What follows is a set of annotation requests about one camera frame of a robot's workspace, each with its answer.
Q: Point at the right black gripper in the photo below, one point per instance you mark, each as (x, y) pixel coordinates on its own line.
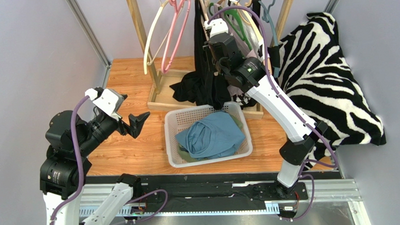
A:
(218, 58)

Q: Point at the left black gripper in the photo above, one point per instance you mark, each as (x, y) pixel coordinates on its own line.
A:
(136, 123)

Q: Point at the black tank top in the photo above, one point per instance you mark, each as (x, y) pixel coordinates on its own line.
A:
(202, 86)

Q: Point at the green hanger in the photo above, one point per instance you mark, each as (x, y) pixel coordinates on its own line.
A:
(234, 18)

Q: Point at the green tank top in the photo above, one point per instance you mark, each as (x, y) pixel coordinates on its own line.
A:
(185, 155)

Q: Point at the cream hanger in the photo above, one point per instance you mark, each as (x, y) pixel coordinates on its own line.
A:
(169, 43)

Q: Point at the blue tank top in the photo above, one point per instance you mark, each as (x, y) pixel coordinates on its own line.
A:
(215, 135)

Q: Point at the mauve pink tank top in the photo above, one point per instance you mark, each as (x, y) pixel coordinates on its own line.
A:
(233, 90)

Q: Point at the light pink hanger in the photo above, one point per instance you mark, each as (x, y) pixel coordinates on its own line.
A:
(204, 4)

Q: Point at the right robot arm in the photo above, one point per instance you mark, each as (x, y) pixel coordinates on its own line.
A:
(253, 78)

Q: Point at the striped tank top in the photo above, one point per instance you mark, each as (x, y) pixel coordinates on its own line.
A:
(244, 101)

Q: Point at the beige wooden hanger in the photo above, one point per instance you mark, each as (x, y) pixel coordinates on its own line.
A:
(256, 38)

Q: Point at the grey blue hanger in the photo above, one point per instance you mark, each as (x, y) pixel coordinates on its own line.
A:
(266, 17)

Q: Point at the wooden clothes rack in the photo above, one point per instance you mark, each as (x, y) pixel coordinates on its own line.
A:
(160, 97)

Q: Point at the white plastic basket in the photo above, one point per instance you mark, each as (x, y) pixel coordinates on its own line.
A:
(178, 120)

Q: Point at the zebra print blanket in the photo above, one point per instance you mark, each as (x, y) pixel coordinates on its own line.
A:
(315, 75)

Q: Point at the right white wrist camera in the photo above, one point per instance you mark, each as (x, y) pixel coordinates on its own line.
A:
(216, 27)

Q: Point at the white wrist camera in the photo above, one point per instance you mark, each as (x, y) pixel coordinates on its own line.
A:
(216, 27)
(107, 100)

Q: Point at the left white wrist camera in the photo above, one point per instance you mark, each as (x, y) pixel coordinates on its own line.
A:
(107, 100)

